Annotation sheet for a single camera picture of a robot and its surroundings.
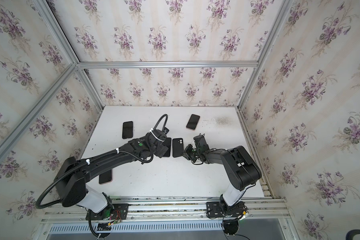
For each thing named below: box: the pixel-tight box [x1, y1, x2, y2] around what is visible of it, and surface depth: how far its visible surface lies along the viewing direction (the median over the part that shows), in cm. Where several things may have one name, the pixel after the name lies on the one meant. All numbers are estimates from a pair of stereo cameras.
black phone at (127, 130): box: [122, 121, 133, 139], surface depth 107 cm
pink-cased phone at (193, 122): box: [186, 114, 201, 131], surface depth 113 cm
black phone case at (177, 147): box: [172, 138, 184, 158], surface depth 98 cm
